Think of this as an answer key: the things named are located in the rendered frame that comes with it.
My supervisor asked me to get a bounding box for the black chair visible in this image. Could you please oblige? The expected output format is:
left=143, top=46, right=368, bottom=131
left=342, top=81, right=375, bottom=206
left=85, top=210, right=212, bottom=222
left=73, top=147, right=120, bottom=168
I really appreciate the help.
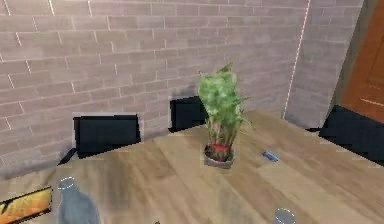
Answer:
left=57, top=114, right=142, bottom=166
left=305, top=104, right=384, bottom=167
left=168, top=95, right=210, bottom=134

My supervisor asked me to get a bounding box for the green house plant in pot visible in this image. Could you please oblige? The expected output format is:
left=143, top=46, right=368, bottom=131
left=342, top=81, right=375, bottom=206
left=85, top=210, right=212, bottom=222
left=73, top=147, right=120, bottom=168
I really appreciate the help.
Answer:
left=197, top=61, right=255, bottom=170

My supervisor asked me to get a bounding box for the light wooden table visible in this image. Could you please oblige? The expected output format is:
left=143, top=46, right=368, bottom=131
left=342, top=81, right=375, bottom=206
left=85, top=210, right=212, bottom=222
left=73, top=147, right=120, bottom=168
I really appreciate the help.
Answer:
left=0, top=109, right=384, bottom=224

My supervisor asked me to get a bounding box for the small blue-grey flat object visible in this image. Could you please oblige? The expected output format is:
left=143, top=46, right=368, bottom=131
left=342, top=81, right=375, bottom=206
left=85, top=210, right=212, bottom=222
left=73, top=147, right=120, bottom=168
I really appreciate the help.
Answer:
left=262, top=150, right=281, bottom=163

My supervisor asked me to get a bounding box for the clear glass cup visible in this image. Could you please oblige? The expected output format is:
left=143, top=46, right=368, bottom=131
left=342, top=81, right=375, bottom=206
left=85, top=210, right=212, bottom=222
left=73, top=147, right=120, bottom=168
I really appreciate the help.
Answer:
left=273, top=208, right=297, bottom=224

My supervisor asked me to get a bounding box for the clear glass bottle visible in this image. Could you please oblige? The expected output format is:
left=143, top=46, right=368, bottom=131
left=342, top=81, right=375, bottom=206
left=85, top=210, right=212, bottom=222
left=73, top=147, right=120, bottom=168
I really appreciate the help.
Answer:
left=56, top=176, right=101, bottom=224

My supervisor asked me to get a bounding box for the brown wooden door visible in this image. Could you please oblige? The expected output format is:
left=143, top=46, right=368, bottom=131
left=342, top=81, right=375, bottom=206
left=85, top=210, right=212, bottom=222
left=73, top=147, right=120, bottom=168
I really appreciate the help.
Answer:
left=340, top=0, right=384, bottom=124

